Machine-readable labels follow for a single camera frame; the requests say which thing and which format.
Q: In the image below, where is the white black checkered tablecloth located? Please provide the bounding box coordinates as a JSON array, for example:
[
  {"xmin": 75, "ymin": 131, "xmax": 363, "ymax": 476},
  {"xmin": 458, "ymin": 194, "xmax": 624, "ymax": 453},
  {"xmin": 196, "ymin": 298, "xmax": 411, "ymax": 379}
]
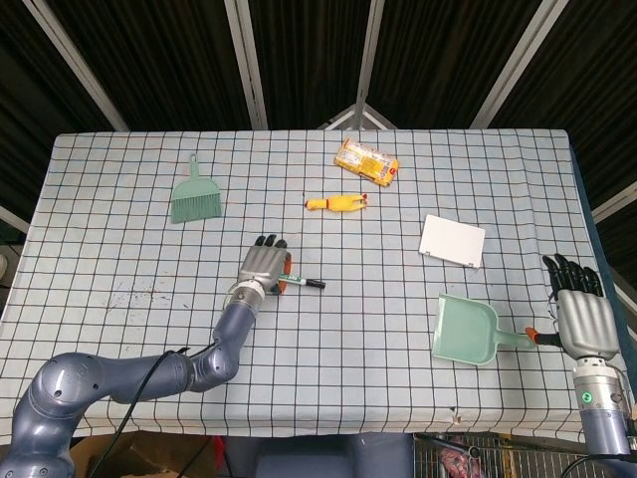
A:
[{"xmin": 0, "ymin": 129, "xmax": 603, "ymax": 445}]

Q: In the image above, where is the blue-grey robot torso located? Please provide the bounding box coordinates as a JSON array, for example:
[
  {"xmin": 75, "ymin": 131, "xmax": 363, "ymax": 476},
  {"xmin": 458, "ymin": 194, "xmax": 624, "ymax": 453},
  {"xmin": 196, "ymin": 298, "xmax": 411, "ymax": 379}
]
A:
[{"xmin": 253, "ymin": 432, "xmax": 414, "ymax": 478}]

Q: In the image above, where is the brown cardboard box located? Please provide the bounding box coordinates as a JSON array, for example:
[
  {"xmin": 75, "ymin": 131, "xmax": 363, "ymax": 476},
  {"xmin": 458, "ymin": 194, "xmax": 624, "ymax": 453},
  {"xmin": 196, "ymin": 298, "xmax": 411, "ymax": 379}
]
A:
[{"xmin": 64, "ymin": 431, "xmax": 220, "ymax": 478}]

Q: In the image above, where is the yellow snack package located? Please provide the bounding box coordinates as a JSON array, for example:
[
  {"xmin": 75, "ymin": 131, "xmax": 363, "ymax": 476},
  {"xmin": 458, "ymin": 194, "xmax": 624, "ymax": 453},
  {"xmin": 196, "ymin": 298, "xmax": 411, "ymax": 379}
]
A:
[{"xmin": 333, "ymin": 138, "xmax": 401, "ymax": 188}]

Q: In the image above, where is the green hand broom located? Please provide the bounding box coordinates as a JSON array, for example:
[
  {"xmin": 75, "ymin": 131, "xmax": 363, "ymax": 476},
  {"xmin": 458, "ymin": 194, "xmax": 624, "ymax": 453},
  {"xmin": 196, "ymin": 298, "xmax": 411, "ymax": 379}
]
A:
[{"xmin": 169, "ymin": 152, "xmax": 223, "ymax": 224}]

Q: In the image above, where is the green plastic dustpan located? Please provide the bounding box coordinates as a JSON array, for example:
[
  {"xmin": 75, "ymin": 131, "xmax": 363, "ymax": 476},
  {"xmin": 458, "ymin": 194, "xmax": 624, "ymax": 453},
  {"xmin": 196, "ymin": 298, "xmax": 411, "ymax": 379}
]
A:
[{"xmin": 430, "ymin": 293, "xmax": 536, "ymax": 367}]

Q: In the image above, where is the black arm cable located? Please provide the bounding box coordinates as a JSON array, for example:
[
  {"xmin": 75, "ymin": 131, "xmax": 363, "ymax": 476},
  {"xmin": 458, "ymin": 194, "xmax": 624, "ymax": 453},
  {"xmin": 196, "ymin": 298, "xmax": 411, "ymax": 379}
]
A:
[
  {"xmin": 87, "ymin": 346, "xmax": 220, "ymax": 478},
  {"xmin": 561, "ymin": 453, "xmax": 606, "ymax": 478}
]

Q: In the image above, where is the white metal frame post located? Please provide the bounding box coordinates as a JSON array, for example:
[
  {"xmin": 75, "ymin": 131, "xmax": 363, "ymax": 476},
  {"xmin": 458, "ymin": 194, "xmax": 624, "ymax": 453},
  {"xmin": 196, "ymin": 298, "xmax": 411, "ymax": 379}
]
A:
[
  {"xmin": 347, "ymin": 0, "xmax": 387, "ymax": 130},
  {"xmin": 223, "ymin": 0, "xmax": 270, "ymax": 130},
  {"xmin": 34, "ymin": 0, "xmax": 129, "ymax": 132},
  {"xmin": 470, "ymin": 0, "xmax": 571, "ymax": 129}
]

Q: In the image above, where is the metal wire basket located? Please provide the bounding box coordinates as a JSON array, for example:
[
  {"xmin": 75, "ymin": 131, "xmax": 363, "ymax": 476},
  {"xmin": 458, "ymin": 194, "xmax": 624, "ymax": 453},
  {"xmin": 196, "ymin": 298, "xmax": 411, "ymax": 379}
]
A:
[{"xmin": 413, "ymin": 431, "xmax": 601, "ymax": 478}]

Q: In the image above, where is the yellow rubber chicken toy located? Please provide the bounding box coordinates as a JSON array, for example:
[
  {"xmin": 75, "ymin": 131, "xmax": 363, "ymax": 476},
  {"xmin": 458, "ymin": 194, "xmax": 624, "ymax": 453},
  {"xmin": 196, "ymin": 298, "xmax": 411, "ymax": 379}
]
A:
[{"xmin": 305, "ymin": 192, "xmax": 370, "ymax": 214}]

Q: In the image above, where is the white flat hinged case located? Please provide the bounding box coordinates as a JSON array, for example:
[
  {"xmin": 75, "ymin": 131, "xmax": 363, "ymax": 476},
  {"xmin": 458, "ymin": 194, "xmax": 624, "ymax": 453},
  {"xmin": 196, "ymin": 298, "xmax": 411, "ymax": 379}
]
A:
[{"xmin": 418, "ymin": 213, "xmax": 487, "ymax": 270}]

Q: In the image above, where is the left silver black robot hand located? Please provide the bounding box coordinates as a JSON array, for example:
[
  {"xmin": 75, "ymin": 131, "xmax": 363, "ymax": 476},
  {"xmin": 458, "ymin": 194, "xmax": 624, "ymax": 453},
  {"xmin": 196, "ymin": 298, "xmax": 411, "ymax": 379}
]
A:
[{"xmin": 238, "ymin": 233, "xmax": 295, "ymax": 296}]

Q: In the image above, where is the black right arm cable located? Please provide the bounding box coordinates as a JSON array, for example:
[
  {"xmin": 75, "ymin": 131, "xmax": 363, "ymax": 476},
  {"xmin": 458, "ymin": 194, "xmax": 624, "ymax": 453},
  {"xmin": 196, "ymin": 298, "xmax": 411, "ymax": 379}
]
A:
[{"xmin": 561, "ymin": 453, "xmax": 606, "ymax": 478}]

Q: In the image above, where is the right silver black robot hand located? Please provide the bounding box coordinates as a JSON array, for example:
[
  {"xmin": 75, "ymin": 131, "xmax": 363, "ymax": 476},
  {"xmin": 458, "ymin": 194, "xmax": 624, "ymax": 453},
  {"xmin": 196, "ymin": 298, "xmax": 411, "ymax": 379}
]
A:
[{"xmin": 526, "ymin": 253, "xmax": 620, "ymax": 360}]

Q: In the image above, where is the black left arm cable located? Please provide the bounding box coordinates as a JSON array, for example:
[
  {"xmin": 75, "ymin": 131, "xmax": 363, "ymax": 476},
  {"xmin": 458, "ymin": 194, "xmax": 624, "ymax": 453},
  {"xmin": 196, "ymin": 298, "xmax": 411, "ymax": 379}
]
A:
[{"xmin": 87, "ymin": 346, "xmax": 220, "ymax": 478}]

